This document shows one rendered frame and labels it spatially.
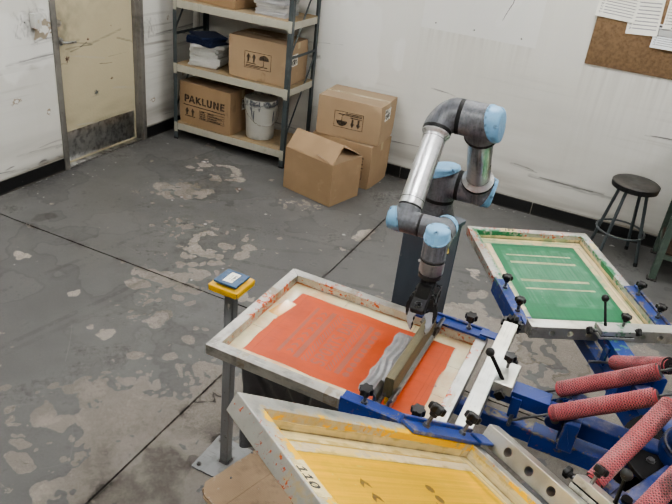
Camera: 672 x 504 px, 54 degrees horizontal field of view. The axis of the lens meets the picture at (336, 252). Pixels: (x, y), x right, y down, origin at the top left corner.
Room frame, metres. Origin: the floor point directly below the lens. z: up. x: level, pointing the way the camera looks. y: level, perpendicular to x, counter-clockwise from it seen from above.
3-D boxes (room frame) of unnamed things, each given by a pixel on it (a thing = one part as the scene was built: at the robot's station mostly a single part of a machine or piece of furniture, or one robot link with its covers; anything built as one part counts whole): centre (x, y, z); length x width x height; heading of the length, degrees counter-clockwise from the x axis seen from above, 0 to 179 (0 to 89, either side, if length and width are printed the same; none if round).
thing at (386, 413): (1.47, -0.21, 0.98); 0.30 x 0.05 x 0.07; 67
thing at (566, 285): (2.31, -0.95, 1.05); 1.08 x 0.61 x 0.23; 7
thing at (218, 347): (1.82, -0.10, 0.97); 0.79 x 0.58 x 0.04; 67
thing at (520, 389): (1.60, -0.61, 1.02); 0.17 x 0.06 x 0.05; 67
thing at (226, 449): (2.15, 0.38, 0.48); 0.22 x 0.22 x 0.96; 67
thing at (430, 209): (2.40, -0.37, 1.25); 0.15 x 0.15 x 0.10
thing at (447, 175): (2.40, -0.38, 1.37); 0.13 x 0.12 x 0.14; 71
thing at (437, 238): (1.77, -0.29, 1.42); 0.09 x 0.08 x 0.11; 161
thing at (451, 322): (1.98, -0.42, 0.98); 0.30 x 0.05 x 0.07; 67
